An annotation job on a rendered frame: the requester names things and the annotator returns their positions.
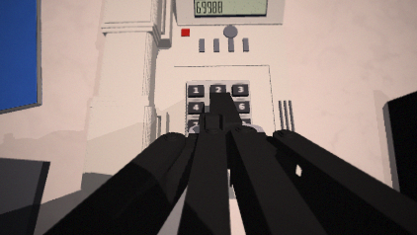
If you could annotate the blue notebook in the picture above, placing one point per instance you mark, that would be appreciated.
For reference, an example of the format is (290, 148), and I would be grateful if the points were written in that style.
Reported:
(20, 54)

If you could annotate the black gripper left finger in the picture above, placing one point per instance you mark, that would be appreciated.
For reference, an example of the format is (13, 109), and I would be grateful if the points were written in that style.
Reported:
(138, 199)

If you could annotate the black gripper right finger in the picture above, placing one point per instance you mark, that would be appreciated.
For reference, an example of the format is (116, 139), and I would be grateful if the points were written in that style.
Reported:
(275, 200)

